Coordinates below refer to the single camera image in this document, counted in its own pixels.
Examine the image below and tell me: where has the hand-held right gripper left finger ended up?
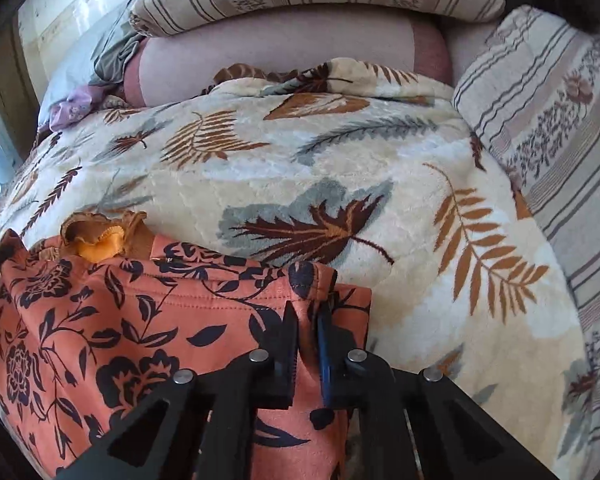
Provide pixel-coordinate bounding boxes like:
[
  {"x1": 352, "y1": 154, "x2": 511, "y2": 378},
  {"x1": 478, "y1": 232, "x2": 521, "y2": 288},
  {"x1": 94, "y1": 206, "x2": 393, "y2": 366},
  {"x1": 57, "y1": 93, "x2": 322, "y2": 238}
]
[{"x1": 55, "y1": 302, "x2": 301, "y2": 480}]

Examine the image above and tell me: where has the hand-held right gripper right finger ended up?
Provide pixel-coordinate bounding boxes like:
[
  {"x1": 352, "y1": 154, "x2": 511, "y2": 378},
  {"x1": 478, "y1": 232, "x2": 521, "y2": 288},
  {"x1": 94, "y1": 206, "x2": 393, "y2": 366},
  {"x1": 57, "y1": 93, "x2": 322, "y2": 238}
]
[{"x1": 315, "y1": 305, "x2": 561, "y2": 480}]

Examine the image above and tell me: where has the orange floral shirt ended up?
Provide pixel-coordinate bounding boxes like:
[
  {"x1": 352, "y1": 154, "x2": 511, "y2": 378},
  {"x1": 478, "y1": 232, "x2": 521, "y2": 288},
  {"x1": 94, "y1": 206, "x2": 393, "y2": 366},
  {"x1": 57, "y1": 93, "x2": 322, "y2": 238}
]
[{"x1": 0, "y1": 210, "x2": 373, "y2": 480}]

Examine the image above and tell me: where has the purple cloth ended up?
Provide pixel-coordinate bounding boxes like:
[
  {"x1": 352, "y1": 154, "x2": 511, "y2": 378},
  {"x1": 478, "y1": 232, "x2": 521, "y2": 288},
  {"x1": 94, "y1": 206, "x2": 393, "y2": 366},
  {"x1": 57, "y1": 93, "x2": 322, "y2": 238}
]
[{"x1": 47, "y1": 85, "x2": 126, "y2": 133}]

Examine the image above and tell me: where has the leaf print blanket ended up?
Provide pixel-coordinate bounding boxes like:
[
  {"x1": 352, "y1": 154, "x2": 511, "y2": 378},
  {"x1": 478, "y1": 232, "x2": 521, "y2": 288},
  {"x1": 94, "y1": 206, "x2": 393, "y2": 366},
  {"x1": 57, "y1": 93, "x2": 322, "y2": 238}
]
[{"x1": 0, "y1": 57, "x2": 600, "y2": 480}]

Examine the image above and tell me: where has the light blue pillow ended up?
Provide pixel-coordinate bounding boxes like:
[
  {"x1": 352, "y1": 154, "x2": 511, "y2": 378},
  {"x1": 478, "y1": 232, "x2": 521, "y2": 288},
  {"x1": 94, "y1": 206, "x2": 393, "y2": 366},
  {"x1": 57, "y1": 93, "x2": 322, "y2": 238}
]
[{"x1": 37, "y1": 35, "x2": 131, "y2": 131}]

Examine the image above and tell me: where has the grey satin cloth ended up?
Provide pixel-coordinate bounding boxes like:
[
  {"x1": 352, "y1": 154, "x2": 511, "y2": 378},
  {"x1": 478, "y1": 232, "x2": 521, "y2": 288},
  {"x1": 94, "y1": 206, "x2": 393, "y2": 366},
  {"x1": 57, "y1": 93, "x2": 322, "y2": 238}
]
[{"x1": 90, "y1": 10, "x2": 148, "y2": 88}]

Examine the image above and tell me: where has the large striped floral cushion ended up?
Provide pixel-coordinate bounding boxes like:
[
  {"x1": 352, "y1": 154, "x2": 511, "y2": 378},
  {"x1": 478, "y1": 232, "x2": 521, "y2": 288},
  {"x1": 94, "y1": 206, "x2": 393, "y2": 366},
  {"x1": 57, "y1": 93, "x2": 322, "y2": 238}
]
[{"x1": 452, "y1": 4, "x2": 600, "y2": 466}]

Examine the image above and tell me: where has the wooden window frame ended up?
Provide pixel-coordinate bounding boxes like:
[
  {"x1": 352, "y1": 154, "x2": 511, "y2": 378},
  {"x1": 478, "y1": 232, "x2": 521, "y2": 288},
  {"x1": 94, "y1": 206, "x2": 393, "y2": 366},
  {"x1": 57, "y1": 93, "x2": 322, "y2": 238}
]
[{"x1": 0, "y1": 30, "x2": 46, "y2": 181}]

